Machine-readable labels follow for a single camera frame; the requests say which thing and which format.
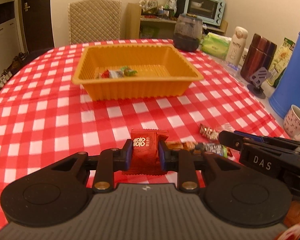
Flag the green edged snack bag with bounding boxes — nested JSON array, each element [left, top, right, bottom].
[[166, 141, 233, 158]]

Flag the red square snack packet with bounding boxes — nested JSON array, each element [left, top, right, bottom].
[[123, 129, 169, 176]]

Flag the dark red candy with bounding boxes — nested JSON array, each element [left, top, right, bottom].
[[199, 124, 219, 141]]

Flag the red long snack packet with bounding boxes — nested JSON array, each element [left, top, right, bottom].
[[99, 69, 125, 79]]

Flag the green candy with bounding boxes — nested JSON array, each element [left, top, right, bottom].
[[121, 66, 138, 77]]

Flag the person's right hand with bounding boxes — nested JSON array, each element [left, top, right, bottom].
[[283, 200, 300, 228]]

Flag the white patterned mug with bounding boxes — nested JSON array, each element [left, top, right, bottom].
[[283, 105, 300, 141]]

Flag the blue plastic jug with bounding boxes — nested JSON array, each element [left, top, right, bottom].
[[269, 33, 300, 118]]

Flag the red white checkered tablecloth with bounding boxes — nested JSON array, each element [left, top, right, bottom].
[[0, 38, 291, 234]]

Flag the grey phone stand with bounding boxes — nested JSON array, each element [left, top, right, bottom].
[[247, 67, 270, 99]]

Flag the orange plastic tray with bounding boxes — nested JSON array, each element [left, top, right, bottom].
[[71, 43, 203, 101]]

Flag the sunflower print package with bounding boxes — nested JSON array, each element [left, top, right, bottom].
[[267, 38, 295, 88]]

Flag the blue white small box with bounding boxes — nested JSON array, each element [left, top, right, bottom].
[[223, 61, 241, 76]]

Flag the brown metallic thermos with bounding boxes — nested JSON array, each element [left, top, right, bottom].
[[240, 34, 277, 83]]

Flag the white miffy bottle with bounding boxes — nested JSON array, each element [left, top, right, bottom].
[[225, 27, 248, 66]]

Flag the green tissue pack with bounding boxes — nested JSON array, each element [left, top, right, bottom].
[[201, 32, 231, 60]]

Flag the dark glass jar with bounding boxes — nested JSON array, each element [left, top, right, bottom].
[[173, 14, 203, 52]]

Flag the wooden shelf unit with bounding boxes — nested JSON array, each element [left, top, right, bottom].
[[125, 2, 229, 40]]

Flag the quilted beige chair back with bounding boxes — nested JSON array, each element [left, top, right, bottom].
[[68, 0, 122, 44]]

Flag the light blue toaster oven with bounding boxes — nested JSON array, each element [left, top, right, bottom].
[[176, 0, 226, 26]]

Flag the orange lid snack jar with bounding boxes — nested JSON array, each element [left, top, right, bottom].
[[139, 0, 158, 15]]

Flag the dark wooden door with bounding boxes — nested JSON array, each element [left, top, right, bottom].
[[21, 0, 54, 53]]

